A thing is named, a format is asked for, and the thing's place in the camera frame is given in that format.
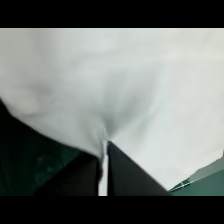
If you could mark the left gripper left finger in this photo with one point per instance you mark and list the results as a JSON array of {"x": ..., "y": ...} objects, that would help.
[{"x": 78, "y": 179}]

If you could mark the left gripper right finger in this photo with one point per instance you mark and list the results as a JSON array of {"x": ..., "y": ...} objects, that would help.
[{"x": 128, "y": 176}]

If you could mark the white shirt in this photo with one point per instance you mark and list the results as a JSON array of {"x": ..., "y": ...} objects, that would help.
[{"x": 113, "y": 83}]

